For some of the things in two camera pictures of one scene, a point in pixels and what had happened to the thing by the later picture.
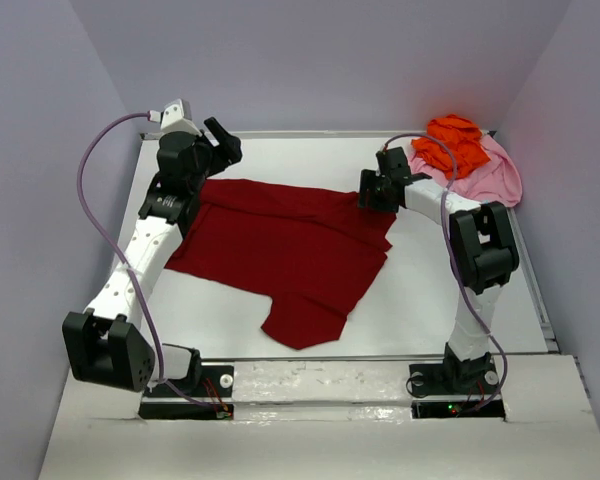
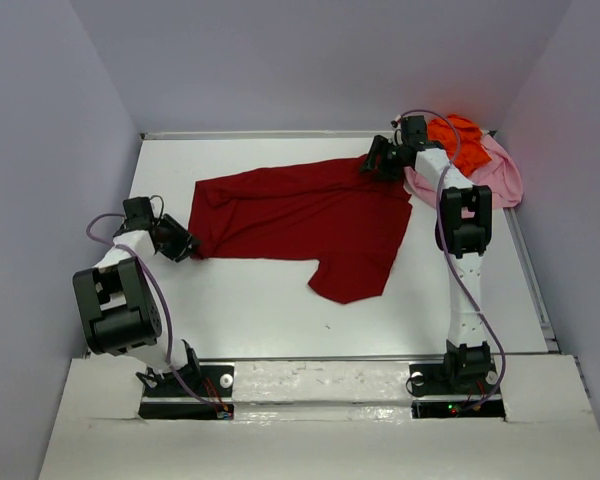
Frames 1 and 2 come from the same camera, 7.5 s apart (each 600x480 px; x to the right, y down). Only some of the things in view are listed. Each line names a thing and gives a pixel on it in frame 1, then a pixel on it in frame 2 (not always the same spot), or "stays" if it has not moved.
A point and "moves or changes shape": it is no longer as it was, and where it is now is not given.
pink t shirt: x=496 y=181 stays
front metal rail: x=321 y=358 stays
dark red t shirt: x=310 y=252 moves or changes shape
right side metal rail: x=526 y=263 stays
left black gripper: x=219 y=147 -> x=178 y=239
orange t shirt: x=463 y=137 stays
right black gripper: x=370 y=191 -> x=381 y=156
